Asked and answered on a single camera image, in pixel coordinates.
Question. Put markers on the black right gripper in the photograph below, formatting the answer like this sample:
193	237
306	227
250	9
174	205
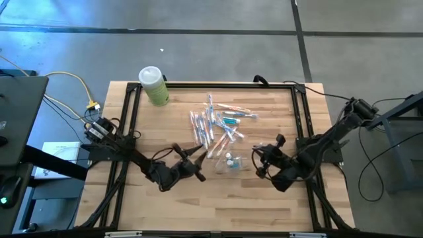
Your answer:
276	158

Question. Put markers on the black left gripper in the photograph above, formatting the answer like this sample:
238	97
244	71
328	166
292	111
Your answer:
186	167

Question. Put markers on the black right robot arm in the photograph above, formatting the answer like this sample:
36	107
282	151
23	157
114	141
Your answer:
330	135

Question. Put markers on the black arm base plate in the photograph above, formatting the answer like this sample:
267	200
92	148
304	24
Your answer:
333	155
96	154

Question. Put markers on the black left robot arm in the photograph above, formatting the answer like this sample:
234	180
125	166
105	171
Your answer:
132	155

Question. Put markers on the black computer mouse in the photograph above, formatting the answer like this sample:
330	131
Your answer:
10	191

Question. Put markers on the black aluminium table frame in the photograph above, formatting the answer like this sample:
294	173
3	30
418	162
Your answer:
215	85

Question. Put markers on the black caster wheel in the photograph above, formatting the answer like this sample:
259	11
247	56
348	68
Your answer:
32	227

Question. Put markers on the green disinfecting wipes canister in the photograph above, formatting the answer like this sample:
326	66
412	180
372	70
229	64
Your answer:
155	89

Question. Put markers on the white booklet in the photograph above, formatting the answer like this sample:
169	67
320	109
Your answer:
62	150

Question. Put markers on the dark grey desk top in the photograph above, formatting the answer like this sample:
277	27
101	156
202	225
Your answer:
20	115

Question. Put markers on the black desk support beam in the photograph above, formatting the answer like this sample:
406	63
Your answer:
56	163

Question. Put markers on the clear plastic bag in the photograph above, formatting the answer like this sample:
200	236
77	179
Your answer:
221	169

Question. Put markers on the blue-grey metal cart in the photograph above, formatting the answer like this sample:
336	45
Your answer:
401	148

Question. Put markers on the white bracket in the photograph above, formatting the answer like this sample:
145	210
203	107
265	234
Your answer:
122	234
307	235

